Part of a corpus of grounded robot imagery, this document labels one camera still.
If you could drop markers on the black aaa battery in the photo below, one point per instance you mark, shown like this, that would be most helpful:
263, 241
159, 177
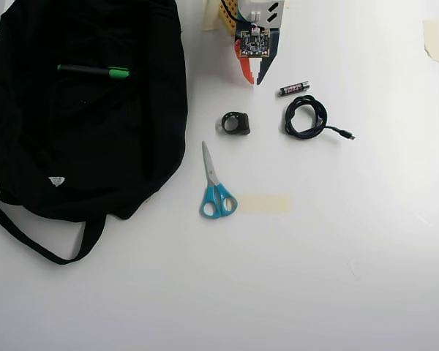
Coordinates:
294, 89

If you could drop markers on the folded beige masking tape piece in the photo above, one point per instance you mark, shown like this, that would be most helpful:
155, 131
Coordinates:
210, 18

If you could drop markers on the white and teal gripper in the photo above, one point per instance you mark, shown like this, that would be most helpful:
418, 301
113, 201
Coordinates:
268, 69

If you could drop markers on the yellow and white robot arm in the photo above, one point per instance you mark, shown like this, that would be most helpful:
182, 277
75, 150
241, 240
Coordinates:
228, 20

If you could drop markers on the wide beige masking tape strip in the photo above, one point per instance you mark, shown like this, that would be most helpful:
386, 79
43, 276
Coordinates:
263, 203

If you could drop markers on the green and black marker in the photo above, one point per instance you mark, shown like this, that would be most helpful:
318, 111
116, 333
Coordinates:
95, 70

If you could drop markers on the black fabric bag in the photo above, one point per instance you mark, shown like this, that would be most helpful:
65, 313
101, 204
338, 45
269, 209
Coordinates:
77, 128

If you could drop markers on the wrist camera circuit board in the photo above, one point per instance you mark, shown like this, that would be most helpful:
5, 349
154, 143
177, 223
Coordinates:
255, 44

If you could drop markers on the torn beige masking tape piece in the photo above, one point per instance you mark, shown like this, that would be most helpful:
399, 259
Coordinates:
434, 40

